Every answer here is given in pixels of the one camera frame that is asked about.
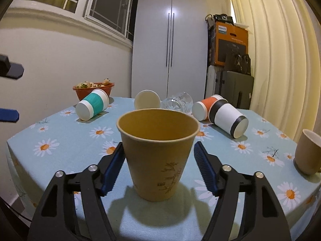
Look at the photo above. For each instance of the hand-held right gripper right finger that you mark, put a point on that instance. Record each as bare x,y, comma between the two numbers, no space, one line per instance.
205,169

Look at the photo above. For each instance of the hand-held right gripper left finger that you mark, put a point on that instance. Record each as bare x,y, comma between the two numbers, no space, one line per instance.
111,170

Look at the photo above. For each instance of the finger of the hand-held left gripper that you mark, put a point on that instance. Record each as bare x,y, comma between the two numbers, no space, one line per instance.
11,69
8,115

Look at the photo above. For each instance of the brown paper cup bamboo print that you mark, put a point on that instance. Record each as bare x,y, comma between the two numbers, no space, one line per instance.
156,155

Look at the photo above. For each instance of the black band white paper cup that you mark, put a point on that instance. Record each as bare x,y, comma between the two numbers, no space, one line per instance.
229,120

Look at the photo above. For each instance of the orange sleeve white paper cup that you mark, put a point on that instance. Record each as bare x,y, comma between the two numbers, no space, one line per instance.
204,106

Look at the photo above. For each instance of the teal sleeve white paper cup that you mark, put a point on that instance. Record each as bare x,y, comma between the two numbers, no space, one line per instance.
93,103

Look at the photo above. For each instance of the plain white paper cup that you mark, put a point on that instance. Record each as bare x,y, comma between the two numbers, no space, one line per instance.
146,100

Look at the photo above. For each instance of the daisy print blue tablecloth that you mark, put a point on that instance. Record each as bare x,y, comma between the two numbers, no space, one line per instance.
75,140

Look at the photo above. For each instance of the clear glass tumbler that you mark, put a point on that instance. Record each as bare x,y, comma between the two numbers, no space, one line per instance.
176,103

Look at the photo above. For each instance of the red bowl of food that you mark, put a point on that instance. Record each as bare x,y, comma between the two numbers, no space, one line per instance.
94,90

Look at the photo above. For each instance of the grey suitcase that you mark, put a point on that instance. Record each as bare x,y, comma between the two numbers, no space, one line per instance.
233,87

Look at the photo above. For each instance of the white framed window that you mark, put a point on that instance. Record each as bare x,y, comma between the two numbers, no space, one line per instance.
82,2

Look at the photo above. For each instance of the beige ceramic mug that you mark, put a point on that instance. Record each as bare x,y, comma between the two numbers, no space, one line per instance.
307,152

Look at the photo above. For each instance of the dark paper bag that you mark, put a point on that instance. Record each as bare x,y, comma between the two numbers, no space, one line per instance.
238,64

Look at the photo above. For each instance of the orange and black cardboard box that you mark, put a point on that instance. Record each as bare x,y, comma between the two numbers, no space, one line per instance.
229,42

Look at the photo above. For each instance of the white two-door wardrobe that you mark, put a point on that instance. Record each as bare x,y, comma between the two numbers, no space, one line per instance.
170,37

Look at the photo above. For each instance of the cream curtain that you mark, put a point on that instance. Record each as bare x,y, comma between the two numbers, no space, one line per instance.
278,47

